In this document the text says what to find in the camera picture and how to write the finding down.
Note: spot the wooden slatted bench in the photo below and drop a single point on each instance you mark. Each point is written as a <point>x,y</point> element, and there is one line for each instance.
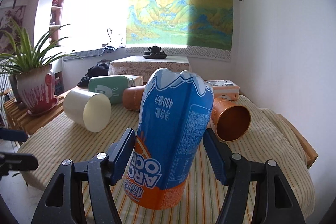
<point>19,119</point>

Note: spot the ink painting wall scroll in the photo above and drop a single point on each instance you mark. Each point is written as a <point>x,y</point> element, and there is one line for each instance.
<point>7,16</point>

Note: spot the tissue pack left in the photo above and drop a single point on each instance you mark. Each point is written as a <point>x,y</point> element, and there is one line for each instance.
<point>134,81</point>

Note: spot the blue Arctic Ocean cup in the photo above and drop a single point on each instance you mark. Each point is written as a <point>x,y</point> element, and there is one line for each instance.
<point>174,114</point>

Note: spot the black bag on floor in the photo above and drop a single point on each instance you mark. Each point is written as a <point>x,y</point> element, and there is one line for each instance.
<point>100,69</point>

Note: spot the tissue pack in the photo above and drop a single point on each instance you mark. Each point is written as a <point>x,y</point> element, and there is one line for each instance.
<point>225,89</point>
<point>134,81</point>

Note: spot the white bookshelf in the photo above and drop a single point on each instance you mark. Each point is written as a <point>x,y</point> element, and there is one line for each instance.
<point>47,15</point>

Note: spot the lace covered low table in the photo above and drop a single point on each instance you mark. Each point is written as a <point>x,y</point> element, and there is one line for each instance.
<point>139,66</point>

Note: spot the orange cup left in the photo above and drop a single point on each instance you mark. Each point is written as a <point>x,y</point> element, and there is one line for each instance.
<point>131,97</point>

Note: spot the copper orange cup right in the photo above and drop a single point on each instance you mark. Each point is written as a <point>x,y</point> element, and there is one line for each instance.
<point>229,121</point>

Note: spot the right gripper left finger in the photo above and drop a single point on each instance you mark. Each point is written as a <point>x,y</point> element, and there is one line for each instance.
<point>63,201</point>

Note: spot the red white flower pot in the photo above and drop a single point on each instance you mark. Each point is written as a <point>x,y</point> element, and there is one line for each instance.
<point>36,89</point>

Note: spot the black teapot set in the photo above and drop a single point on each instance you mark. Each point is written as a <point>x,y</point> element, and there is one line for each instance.
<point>154,52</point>

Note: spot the landscape painting roller blind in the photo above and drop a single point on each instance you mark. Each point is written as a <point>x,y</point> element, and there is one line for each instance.
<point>199,28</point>

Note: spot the white cylindrical cup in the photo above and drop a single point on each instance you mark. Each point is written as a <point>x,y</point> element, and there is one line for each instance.
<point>88,109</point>

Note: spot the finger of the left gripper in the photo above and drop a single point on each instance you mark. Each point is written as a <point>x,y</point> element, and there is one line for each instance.
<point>13,135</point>

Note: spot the tissue pack right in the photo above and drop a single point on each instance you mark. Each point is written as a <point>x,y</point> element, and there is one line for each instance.
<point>225,89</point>

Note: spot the green spider plant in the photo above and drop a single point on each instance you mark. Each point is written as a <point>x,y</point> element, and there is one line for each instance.
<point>27,57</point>

